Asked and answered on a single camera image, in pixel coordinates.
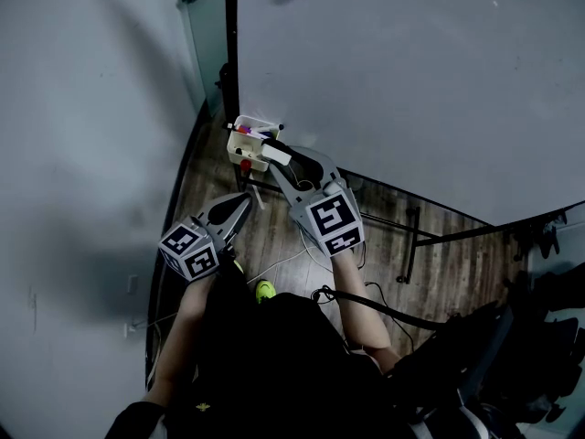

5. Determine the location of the white plastic storage tray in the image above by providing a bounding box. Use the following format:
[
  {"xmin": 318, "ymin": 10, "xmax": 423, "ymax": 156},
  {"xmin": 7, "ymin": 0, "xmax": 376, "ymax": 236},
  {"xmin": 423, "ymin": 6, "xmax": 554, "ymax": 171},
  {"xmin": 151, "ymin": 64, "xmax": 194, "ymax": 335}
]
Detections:
[{"xmin": 226, "ymin": 114, "xmax": 282, "ymax": 174}]

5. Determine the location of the person's left forearm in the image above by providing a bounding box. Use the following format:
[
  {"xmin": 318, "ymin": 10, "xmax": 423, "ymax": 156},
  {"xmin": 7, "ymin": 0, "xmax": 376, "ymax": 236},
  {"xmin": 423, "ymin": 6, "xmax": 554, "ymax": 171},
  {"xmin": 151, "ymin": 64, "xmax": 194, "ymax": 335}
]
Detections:
[{"xmin": 143, "ymin": 270, "xmax": 219, "ymax": 406}]

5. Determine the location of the person's black shirt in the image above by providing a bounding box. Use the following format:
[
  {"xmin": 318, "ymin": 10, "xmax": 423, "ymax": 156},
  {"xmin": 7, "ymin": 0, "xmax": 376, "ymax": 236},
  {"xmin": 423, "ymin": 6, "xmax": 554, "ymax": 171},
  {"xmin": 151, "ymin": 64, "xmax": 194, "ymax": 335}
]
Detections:
[{"xmin": 104, "ymin": 253, "xmax": 403, "ymax": 439}]

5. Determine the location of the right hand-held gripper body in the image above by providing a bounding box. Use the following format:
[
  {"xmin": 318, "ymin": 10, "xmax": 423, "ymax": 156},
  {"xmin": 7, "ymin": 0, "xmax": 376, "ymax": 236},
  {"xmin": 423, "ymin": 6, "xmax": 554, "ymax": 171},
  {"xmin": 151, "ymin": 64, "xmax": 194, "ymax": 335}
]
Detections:
[{"xmin": 289, "ymin": 178, "xmax": 366, "ymax": 259}]

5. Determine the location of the person's right neon shoe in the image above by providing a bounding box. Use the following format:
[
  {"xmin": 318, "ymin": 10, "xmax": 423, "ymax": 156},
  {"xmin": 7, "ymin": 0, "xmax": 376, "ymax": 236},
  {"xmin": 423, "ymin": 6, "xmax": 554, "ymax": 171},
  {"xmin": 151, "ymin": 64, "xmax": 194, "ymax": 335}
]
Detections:
[{"xmin": 254, "ymin": 280, "xmax": 278, "ymax": 305}]

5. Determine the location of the white marker with black caps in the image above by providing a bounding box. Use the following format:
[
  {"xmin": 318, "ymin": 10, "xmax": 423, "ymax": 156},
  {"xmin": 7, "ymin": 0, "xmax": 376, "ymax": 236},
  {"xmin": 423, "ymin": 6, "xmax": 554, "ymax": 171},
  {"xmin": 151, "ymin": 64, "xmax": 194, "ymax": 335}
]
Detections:
[{"xmin": 227, "ymin": 123, "xmax": 285, "ymax": 132}]

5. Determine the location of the black equipment bag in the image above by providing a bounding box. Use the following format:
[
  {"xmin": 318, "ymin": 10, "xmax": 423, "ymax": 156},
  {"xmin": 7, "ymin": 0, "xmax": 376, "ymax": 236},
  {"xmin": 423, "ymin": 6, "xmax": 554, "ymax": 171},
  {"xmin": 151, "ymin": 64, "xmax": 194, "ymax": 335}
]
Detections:
[{"xmin": 383, "ymin": 302, "xmax": 517, "ymax": 424}]

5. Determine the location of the person's right forearm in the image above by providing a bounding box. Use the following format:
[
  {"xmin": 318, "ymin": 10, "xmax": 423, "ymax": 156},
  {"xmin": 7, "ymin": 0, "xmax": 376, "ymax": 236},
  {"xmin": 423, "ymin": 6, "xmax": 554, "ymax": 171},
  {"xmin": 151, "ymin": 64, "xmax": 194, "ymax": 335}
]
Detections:
[{"xmin": 329, "ymin": 244, "xmax": 402, "ymax": 375}]

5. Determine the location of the frosted glass door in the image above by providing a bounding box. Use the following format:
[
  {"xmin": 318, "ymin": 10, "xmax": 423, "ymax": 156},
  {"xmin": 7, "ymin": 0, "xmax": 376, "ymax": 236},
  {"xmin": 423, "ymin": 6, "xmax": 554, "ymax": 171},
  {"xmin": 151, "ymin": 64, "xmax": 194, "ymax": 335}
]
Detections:
[{"xmin": 173, "ymin": 0, "xmax": 229, "ymax": 118}]

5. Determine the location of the white board eraser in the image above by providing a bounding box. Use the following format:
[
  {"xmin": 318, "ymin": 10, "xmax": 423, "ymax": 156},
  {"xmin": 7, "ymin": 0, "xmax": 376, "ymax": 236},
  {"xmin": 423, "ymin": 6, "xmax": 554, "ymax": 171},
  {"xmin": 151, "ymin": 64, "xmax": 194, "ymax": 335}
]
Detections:
[{"xmin": 260, "ymin": 145, "xmax": 294, "ymax": 167}]

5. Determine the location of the thin black cable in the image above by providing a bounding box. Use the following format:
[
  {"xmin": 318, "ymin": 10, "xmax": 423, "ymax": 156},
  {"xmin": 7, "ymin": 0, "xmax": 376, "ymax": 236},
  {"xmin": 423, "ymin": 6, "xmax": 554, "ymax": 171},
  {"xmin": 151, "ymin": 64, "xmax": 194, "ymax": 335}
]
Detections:
[{"xmin": 364, "ymin": 281, "xmax": 415, "ymax": 351}]

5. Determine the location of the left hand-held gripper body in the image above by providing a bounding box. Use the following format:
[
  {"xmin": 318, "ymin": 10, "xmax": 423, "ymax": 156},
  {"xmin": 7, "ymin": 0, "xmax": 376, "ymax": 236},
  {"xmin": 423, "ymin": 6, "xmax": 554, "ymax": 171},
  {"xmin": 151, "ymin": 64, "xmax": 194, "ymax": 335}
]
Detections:
[{"xmin": 157, "ymin": 215, "xmax": 238, "ymax": 283}]

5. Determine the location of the black office chair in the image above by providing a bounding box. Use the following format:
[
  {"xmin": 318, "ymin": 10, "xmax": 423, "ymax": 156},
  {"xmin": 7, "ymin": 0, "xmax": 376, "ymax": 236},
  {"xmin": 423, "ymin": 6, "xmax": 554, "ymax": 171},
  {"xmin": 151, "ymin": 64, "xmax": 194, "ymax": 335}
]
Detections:
[{"xmin": 505, "ymin": 262, "xmax": 585, "ymax": 424}]

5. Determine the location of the whiteboard on black stand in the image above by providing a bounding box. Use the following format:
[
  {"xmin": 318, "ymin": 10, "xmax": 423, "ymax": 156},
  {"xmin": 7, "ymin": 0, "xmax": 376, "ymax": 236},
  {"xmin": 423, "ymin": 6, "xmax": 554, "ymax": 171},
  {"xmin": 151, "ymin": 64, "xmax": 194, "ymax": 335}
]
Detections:
[{"xmin": 218, "ymin": 0, "xmax": 585, "ymax": 285}]

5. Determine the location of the thick black cable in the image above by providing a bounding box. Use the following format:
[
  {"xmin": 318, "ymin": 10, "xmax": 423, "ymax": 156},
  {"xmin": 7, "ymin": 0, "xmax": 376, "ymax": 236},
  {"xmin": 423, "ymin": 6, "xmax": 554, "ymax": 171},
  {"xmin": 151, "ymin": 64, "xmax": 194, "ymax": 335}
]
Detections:
[{"xmin": 312, "ymin": 285, "xmax": 447, "ymax": 331}]

